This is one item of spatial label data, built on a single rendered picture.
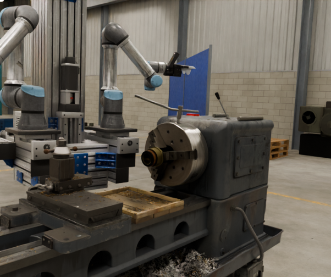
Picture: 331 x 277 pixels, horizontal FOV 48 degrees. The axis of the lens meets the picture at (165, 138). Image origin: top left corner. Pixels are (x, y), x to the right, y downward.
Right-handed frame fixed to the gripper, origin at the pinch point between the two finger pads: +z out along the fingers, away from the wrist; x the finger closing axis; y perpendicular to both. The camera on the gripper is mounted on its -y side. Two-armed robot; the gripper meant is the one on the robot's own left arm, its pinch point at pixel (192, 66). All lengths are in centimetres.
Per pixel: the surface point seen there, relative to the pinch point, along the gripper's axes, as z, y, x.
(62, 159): -90, 34, 102
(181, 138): -35, 30, 83
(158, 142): -45, 34, 77
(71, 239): -88, 50, 134
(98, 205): -79, 45, 122
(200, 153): -26, 37, 87
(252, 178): 15, 57, 70
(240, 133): 0, 30, 75
